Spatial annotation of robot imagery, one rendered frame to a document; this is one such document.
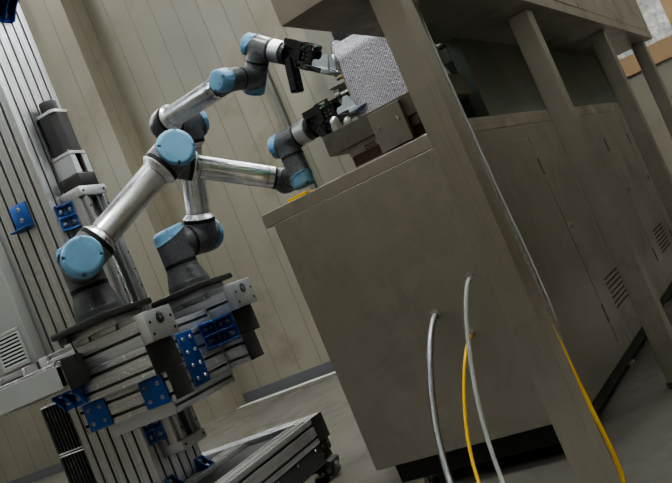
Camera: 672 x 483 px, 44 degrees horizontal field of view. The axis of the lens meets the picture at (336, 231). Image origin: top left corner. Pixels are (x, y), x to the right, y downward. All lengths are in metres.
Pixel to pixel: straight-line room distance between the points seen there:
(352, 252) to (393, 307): 0.19
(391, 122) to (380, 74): 0.29
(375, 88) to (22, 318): 1.38
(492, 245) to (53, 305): 1.71
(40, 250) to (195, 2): 4.27
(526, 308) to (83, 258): 1.32
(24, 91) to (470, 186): 1.84
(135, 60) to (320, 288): 5.01
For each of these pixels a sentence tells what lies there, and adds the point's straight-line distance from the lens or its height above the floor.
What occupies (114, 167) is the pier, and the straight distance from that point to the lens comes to 6.93.
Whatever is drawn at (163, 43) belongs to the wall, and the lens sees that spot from 7.02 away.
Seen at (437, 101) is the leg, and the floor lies 0.88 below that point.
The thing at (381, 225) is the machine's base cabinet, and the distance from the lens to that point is 2.23.
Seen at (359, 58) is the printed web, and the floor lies 1.22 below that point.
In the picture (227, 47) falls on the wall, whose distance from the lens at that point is 6.71.
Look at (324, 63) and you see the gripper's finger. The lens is 2.61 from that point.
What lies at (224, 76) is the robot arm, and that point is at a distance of 2.64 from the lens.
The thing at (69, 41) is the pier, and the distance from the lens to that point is 7.22.
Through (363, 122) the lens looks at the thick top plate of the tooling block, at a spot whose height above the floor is 1.01.
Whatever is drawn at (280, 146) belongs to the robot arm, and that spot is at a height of 1.10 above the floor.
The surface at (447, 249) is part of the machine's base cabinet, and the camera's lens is 2.17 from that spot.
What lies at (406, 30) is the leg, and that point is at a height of 1.03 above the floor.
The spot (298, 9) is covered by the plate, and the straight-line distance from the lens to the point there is 1.65.
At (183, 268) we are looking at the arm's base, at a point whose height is 0.89.
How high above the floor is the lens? 0.65
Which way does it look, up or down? 3 degrees up
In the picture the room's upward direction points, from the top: 23 degrees counter-clockwise
